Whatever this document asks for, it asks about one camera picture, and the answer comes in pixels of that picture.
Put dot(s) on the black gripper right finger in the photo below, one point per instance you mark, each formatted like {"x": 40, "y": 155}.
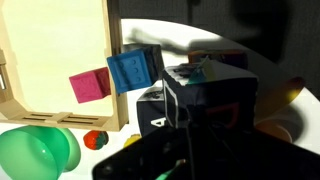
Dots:
{"x": 260, "y": 160}

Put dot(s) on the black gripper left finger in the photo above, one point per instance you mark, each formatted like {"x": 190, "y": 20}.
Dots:
{"x": 140, "y": 160}

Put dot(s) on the black plush cube letter D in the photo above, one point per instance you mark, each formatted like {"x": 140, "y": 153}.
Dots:
{"x": 206, "y": 93}

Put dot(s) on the yellow toy cube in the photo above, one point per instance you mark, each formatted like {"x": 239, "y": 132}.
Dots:
{"x": 131, "y": 140}

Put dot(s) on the black plush cube letter A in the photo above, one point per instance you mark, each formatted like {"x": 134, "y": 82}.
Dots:
{"x": 150, "y": 113}

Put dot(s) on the blue rubber cube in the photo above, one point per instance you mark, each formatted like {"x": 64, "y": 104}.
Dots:
{"x": 131, "y": 71}

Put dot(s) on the pink rubber cube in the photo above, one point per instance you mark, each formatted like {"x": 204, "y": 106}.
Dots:
{"x": 86, "y": 86}

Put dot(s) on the light wooden crate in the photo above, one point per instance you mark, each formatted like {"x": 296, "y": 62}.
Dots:
{"x": 113, "y": 40}

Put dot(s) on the red green toy strawberry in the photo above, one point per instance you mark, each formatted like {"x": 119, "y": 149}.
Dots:
{"x": 93, "y": 139}

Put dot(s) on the yellow toy banana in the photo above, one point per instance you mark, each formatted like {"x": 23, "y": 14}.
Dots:
{"x": 283, "y": 95}

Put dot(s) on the green plastic bowl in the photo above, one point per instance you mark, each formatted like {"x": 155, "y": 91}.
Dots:
{"x": 30, "y": 156}

